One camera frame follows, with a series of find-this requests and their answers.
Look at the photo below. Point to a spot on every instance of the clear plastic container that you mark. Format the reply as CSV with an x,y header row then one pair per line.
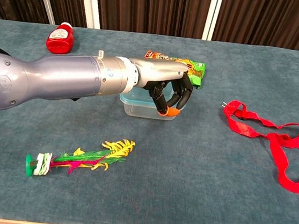
x,y
144,112

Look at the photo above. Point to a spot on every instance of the green orange snack bag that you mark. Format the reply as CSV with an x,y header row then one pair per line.
x,y
197,74

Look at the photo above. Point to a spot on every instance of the left purple-grey robot arm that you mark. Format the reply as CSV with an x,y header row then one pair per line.
x,y
48,78

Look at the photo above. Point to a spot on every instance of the dark brown curtain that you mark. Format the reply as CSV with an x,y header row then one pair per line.
x,y
150,6

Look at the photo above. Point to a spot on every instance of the wide white frame post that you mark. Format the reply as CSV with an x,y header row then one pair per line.
x,y
213,14
90,0

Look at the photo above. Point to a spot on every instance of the blue plastic lid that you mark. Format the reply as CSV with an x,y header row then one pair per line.
x,y
140,101

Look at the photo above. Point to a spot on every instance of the red ketchup squeeze bottle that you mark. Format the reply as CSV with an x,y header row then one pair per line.
x,y
60,42

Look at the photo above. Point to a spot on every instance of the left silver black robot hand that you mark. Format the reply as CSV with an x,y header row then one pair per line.
x,y
159,72

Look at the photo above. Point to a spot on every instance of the teal table cloth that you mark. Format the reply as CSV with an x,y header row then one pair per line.
x,y
158,172

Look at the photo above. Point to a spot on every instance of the colourful feather shuttlecock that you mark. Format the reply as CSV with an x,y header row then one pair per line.
x,y
43,164

